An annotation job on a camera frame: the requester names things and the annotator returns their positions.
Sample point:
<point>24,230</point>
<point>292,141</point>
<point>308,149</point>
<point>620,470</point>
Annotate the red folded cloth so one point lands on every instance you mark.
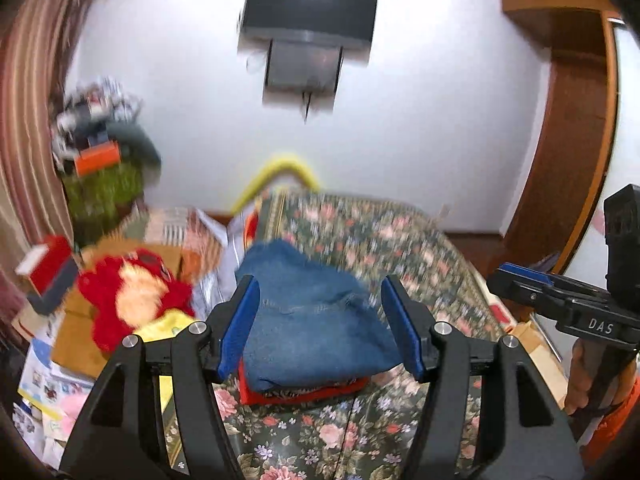
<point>320,396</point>

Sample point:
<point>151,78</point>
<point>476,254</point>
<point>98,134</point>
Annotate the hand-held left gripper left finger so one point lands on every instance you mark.
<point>239,330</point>

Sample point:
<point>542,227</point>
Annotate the yellow cloth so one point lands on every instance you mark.
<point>170,325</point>

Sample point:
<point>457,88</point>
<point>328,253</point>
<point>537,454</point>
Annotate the black wall television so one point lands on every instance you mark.
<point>310,10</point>

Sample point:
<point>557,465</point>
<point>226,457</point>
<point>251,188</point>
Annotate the orange box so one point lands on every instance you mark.
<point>95,157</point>

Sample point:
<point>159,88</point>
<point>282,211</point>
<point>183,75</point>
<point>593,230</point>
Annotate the navy patterned folded cloth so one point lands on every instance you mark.
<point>300,390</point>

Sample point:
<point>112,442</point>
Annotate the grey shelf under television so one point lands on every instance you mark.
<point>300,67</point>

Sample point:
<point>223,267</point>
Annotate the small tan cardboard box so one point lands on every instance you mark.
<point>532,342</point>

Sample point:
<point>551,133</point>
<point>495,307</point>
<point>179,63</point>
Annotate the person's right forearm orange sleeve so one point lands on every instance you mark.
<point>617,430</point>

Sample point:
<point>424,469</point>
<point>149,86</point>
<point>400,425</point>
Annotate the wooden door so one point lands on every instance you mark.
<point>565,135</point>

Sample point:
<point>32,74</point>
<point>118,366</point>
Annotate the green cloth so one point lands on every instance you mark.
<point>100,190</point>

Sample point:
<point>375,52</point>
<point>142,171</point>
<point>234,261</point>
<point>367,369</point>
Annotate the white plastic sheet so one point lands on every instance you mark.
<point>220,280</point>

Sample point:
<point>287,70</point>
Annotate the white wall socket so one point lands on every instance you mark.
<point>445,211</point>

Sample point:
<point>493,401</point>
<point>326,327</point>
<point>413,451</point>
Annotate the person's right hand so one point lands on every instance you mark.
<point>580,380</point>

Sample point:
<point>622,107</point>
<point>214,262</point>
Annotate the grey pillow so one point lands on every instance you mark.
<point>135,142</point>

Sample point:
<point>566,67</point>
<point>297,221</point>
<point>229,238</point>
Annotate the yellow foam tube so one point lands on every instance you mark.
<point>280,165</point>

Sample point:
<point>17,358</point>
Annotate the red grey box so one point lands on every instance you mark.
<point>52,260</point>

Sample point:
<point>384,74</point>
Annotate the brown cardboard box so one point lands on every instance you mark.
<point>75,340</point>

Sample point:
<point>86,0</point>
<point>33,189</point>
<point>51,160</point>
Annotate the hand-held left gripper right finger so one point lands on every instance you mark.
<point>402,330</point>

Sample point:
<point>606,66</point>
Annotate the striped pink cloth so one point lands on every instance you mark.
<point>170,225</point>

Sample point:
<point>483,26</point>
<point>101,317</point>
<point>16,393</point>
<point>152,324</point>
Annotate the pile of printed bags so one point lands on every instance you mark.
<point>100,95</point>

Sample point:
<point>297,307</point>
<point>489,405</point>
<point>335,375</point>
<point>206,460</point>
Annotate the printed paper sheets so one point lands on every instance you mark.
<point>45,385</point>

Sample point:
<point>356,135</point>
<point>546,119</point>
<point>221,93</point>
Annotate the blue denim jacket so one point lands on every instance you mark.
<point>310,320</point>

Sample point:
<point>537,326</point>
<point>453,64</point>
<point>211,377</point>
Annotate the striped curtain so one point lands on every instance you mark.
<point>30,110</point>

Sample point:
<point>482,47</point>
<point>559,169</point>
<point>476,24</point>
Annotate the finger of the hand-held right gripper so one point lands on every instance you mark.
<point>542,275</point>
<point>520,292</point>

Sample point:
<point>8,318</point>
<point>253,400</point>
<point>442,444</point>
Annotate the red plush toy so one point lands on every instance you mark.
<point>100,285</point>

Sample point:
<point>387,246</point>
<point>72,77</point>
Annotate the floral bedspread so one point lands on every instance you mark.
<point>360,240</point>

